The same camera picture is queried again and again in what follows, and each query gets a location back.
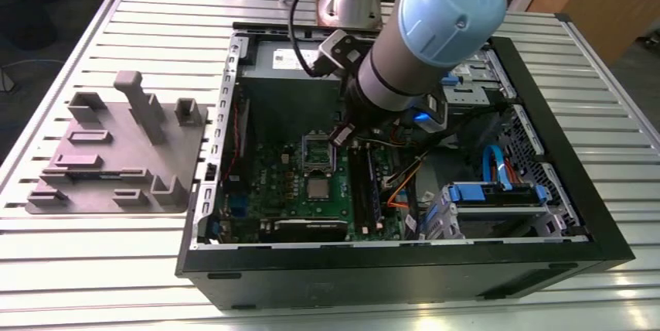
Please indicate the dark grey wrist camera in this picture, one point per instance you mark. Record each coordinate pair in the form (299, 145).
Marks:
(434, 114)

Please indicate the grey metal disk bay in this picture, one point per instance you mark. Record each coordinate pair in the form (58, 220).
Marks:
(495, 213)

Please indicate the black graphics card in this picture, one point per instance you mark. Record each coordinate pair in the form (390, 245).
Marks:
(310, 229)

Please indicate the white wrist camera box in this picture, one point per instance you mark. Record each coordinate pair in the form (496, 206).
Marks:
(338, 46)

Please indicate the black PC case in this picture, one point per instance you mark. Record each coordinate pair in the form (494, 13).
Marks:
(360, 280)

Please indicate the blue RAM stick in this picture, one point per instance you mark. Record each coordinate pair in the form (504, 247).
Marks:
(87, 175)
(376, 188)

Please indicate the grey metal drive cage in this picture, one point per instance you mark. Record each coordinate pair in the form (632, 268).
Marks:
(475, 91)

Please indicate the CPU socket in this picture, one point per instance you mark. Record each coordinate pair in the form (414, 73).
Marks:
(306, 190)

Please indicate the green motherboard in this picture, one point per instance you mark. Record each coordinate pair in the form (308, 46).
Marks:
(271, 180)

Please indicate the blue plastic drive latch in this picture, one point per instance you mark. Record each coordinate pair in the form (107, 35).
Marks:
(450, 79)

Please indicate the grey power supply unit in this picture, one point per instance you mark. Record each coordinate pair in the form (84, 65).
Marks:
(288, 106)

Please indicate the hard disk in blue carrier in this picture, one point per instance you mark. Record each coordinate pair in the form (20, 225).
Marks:
(467, 193)

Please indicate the black RAM slot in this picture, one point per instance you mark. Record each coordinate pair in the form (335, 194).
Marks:
(363, 188)
(368, 188)
(356, 188)

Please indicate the grey parts rack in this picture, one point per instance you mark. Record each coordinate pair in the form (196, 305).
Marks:
(124, 145)

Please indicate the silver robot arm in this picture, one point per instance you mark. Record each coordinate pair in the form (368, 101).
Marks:
(438, 37)

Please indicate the blue VGA port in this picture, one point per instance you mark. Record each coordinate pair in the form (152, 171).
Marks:
(214, 230)

